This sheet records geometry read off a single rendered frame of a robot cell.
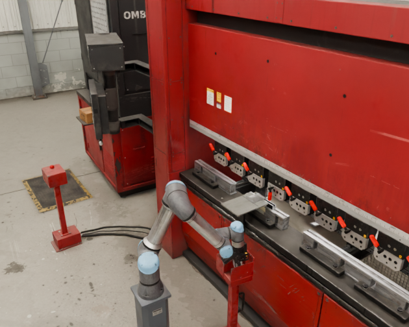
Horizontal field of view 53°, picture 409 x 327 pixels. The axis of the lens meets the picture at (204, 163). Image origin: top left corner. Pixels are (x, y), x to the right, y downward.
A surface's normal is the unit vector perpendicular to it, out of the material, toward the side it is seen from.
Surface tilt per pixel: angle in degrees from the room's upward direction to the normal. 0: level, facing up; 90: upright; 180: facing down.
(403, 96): 90
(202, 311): 0
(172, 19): 90
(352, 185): 90
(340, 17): 90
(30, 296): 0
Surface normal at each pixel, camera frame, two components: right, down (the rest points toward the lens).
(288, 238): 0.00, -0.90
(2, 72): 0.51, 0.38
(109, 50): 0.29, 0.42
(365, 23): -0.83, 0.25
